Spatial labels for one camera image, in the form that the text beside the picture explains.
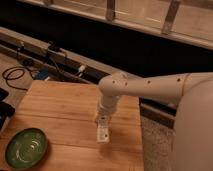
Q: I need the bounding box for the white small bottle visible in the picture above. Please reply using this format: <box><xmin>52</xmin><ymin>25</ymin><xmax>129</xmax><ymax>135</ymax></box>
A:
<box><xmin>97</xmin><ymin>116</ymin><xmax>110</xmax><ymax>143</ymax></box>

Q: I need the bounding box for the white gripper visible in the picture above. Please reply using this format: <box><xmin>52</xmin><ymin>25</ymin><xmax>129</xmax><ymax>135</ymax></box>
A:
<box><xmin>94</xmin><ymin>95</ymin><xmax>120</xmax><ymax>129</ymax></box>

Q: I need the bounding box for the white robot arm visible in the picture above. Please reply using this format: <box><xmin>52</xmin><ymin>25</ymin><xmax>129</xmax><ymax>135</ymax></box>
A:
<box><xmin>96</xmin><ymin>72</ymin><xmax>213</xmax><ymax>171</ymax></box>

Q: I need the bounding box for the blue object on floor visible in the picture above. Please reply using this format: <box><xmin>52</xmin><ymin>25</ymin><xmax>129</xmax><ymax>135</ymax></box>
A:
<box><xmin>34</xmin><ymin>70</ymin><xmax>49</xmax><ymax>80</ymax></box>

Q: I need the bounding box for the black clamp on rail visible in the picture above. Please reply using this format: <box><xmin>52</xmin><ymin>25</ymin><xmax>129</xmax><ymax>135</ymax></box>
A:
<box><xmin>46</xmin><ymin>42</ymin><xmax>62</xmax><ymax>57</ymax></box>

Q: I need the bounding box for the white plug connector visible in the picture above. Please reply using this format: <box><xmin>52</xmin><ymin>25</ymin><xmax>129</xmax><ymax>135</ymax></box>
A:
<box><xmin>77</xmin><ymin>65</ymin><xmax>86</xmax><ymax>74</ymax></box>

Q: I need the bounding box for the metal window frame rail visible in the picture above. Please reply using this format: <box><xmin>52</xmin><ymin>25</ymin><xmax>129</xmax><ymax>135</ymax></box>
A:
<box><xmin>19</xmin><ymin>0</ymin><xmax>213</xmax><ymax>50</ymax></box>

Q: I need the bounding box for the black device at left edge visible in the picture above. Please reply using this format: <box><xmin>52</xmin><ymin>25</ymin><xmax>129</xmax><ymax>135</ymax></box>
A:
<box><xmin>0</xmin><ymin>88</ymin><xmax>15</xmax><ymax>134</ymax></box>

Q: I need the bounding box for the green ceramic bowl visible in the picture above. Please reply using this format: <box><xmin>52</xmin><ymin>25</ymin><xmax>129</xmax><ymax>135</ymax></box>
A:
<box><xmin>4</xmin><ymin>128</ymin><xmax>48</xmax><ymax>170</ymax></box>

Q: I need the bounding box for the black coiled cable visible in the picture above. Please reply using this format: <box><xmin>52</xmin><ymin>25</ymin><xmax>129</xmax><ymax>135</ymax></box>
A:
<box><xmin>2</xmin><ymin>65</ymin><xmax>36</xmax><ymax>91</ymax></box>

